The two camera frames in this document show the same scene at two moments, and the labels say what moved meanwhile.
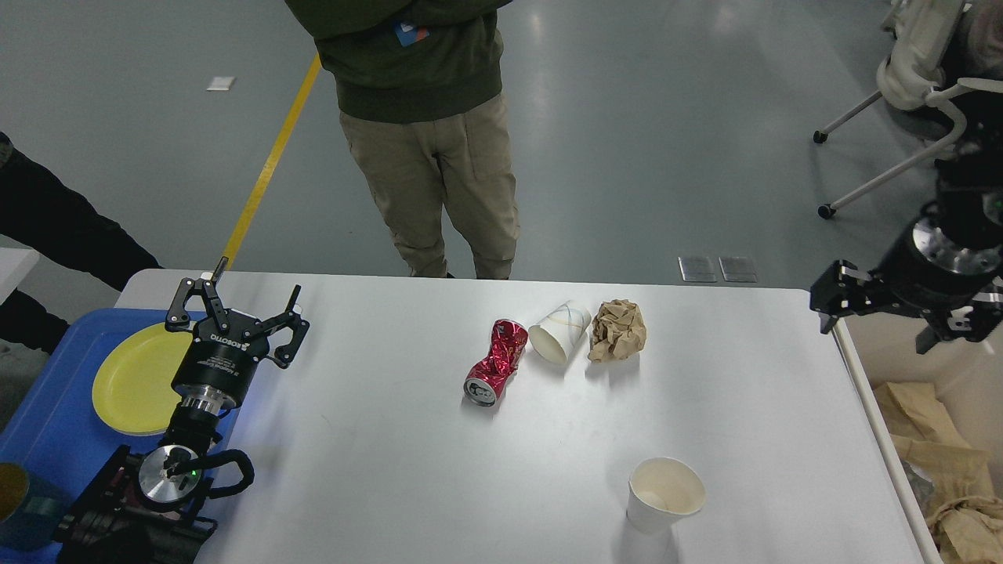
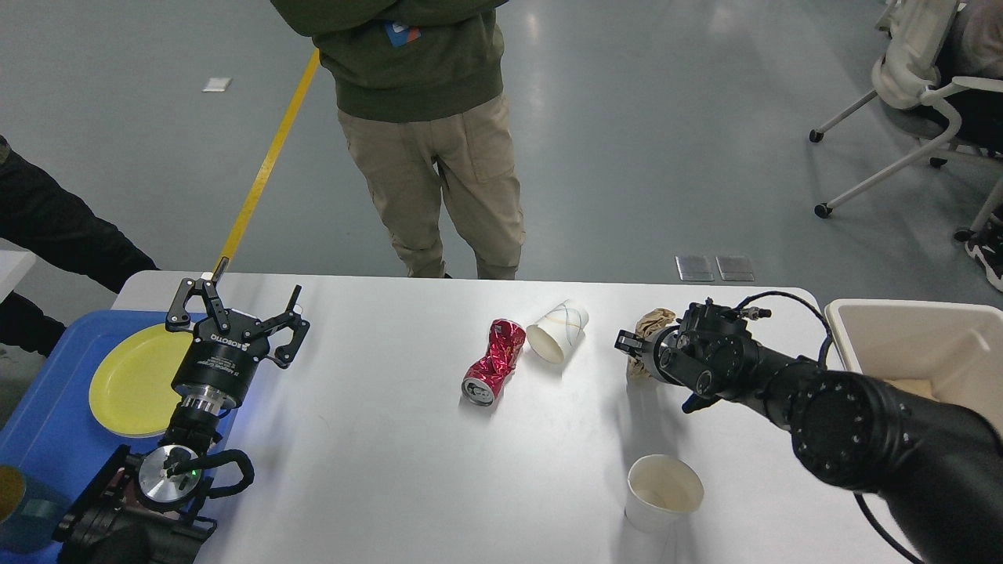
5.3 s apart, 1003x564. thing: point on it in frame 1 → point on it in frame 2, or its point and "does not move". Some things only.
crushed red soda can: (485, 379) does not move
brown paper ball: (619, 331) → (649, 320)
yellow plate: (132, 385) does not move
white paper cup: (660, 490) does not move
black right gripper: (906, 282) → (664, 358)
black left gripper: (218, 365) does not move
